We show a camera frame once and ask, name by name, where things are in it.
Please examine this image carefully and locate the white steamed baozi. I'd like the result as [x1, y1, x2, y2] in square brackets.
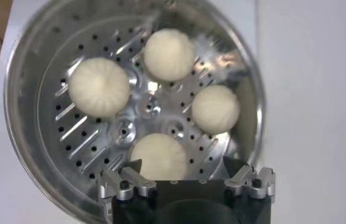
[129, 133, 189, 181]
[143, 28, 197, 82]
[68, 57, 131, 119]
[191, 84, 241, 135]

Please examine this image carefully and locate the stainless steel steamer basket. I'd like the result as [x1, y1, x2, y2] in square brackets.
[4, 0, 267, 224]

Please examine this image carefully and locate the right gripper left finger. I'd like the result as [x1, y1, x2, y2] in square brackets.
[99, 158, 158, 202]

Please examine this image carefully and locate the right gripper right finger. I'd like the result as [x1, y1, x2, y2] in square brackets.
[223, 156, 277, 201]

